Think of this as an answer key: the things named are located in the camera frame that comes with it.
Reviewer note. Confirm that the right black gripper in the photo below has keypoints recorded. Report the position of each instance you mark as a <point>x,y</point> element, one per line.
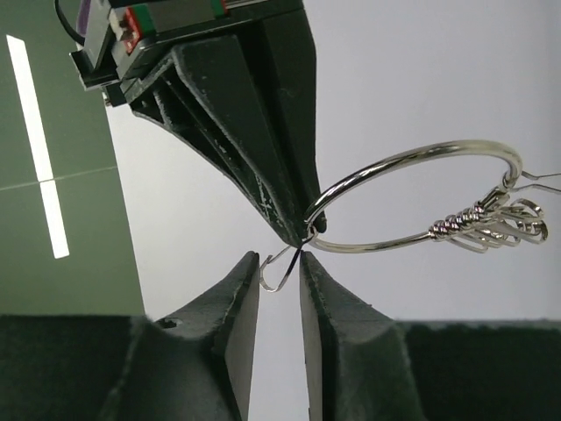
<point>245,100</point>

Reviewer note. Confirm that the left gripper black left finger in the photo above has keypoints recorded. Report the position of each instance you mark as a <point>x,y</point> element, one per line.
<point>195,364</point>

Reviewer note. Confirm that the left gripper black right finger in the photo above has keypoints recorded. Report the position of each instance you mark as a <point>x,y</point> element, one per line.
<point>364,365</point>

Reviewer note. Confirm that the metal keyring with keys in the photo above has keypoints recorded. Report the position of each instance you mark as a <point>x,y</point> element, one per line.
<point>462,218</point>

